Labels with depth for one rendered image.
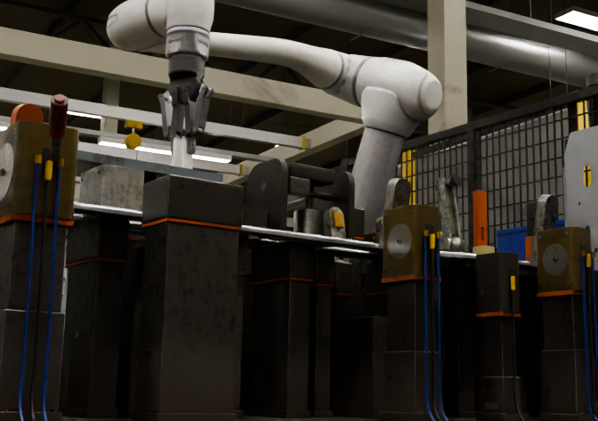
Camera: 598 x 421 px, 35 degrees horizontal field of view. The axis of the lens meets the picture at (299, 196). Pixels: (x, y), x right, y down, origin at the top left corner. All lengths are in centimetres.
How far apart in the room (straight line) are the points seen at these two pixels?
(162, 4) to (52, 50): 597
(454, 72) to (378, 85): 792
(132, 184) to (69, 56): 637
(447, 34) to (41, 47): 441
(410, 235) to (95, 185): 54
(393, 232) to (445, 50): 865
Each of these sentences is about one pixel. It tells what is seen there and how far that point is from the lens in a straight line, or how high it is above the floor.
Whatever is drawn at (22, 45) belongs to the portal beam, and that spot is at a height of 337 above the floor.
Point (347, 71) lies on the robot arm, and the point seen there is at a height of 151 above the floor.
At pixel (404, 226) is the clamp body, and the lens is 155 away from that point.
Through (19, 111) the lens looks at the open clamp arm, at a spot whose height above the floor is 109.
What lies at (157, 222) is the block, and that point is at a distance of 131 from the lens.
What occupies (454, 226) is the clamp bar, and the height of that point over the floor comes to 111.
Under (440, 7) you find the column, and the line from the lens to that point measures 1041.
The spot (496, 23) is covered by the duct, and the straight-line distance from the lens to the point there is 1192.
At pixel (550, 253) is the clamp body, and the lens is 179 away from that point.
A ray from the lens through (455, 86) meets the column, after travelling 1013.
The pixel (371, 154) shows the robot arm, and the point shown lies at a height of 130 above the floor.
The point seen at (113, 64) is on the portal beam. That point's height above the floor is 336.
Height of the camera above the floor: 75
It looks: 12 degrees up
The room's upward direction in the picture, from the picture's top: 1 degrees clockwise
